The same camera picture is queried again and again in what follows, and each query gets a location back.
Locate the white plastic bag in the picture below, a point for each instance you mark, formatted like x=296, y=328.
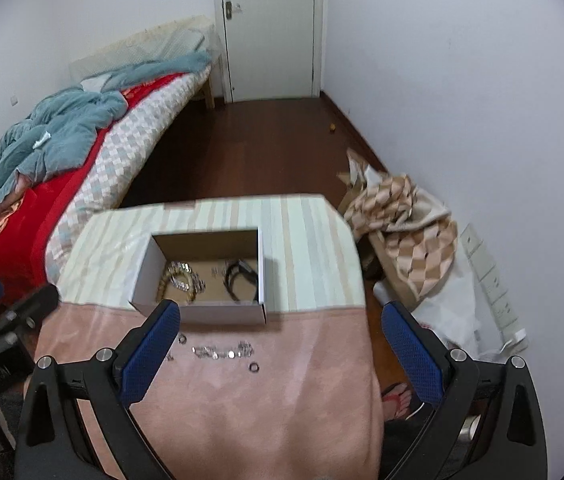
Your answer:
x=454, y=305

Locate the wooden bed leg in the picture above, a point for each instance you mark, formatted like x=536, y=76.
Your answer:
x=210, y=85

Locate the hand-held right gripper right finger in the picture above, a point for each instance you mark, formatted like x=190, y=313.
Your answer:
x=412, y=355

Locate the white power strip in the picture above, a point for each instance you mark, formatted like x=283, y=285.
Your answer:
x=497, y=295

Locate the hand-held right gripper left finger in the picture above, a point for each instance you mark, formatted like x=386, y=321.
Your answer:
x=149, y=355

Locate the white door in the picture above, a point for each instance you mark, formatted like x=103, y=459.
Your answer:
x=272, y=30

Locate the pink towel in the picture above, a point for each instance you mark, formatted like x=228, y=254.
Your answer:
x=262, y=400

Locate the striped cloth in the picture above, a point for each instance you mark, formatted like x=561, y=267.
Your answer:
x=307, y=255

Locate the bed with red blanket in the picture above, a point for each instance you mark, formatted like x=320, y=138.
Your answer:
x=32, y=225

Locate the white lace headboard cover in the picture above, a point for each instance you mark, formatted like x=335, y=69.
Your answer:
x=162, y=40

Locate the red slipper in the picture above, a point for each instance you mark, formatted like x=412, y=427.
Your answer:
x=396, y=400

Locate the white cardboard box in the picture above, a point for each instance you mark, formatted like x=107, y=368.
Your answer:
x=212, y=312

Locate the beige checked blanket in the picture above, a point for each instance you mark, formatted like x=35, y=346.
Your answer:
x=402, y=220

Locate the blue-grey blanket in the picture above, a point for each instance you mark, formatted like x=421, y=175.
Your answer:
x=67, y=130

